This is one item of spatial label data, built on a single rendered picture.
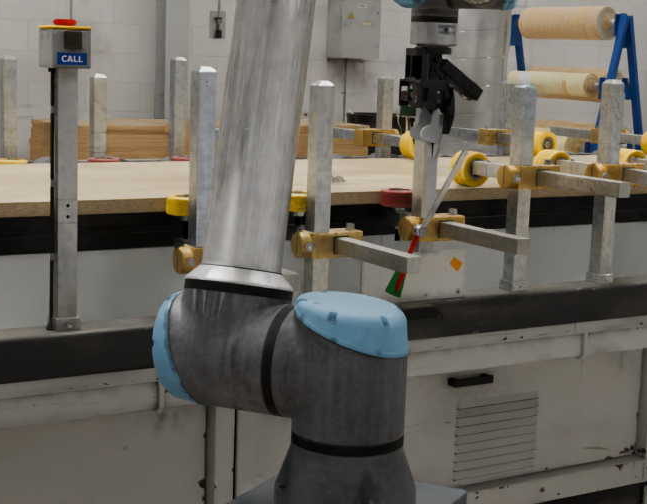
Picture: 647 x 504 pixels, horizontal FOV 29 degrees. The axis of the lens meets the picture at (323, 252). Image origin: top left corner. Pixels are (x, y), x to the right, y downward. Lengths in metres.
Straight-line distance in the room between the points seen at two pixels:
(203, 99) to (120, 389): 0.55
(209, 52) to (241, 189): 8.63
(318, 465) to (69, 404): 0.77
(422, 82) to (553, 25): 7.57
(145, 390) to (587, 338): 1.08
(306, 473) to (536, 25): 8.60
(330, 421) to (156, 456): 1.08
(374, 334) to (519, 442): 1.61
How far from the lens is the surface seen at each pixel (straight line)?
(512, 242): 2.38
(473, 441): 3.07
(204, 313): 1.67
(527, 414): 3.16
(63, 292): 2.21
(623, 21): 9.52
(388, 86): 3.78
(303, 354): 1.60
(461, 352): 2.70
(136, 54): 10.03
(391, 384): 1.61
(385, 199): 2.68
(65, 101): 2.17
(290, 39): 1.72
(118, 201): 2.44
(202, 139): 2.27
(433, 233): 2.56
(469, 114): 6.48
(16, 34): 9.67
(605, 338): 2.97
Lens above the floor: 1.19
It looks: 9 degrees down
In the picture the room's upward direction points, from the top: 2 degrees clockwise
